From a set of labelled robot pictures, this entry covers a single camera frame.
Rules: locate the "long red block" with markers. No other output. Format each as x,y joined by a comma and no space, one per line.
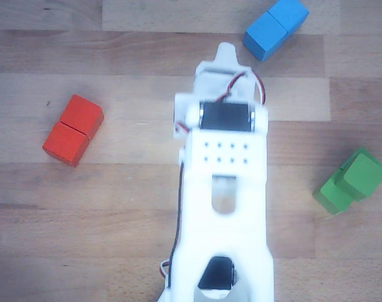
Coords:
74,130

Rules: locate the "long green block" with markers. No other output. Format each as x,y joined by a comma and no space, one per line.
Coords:
330,195

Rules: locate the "small green cube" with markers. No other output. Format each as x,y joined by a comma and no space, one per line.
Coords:
360,176

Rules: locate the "long blue block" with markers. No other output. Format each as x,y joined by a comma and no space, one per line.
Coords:
274,30

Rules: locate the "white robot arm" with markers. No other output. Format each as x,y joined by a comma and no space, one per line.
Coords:
225,195

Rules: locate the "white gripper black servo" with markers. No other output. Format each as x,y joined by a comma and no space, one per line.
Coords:
226,56

